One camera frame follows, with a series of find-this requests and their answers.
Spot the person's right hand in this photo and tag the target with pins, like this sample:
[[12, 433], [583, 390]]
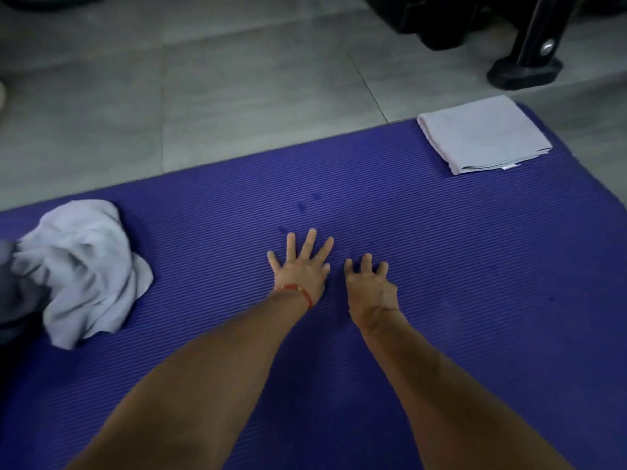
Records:
[[370, 293]]

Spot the person's left hand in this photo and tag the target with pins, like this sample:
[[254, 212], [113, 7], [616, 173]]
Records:
[[301, 276]]

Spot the purple ribbed mat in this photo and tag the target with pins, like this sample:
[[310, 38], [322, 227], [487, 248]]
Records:
[[441, 239]]

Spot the light grey printed towel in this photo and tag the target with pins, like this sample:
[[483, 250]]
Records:
[[485, 132]]

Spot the pile of dark grey towels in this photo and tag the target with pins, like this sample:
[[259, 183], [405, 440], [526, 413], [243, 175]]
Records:
[[19, 298]]

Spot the person's left forearm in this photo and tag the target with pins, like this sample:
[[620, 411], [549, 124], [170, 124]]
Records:
[[205, 386]]

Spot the person's right forearm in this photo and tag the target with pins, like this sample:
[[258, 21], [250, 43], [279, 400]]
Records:
[[441, 401]]

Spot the black weight stack machine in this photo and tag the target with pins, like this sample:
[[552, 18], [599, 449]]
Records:
[[524, 73]]

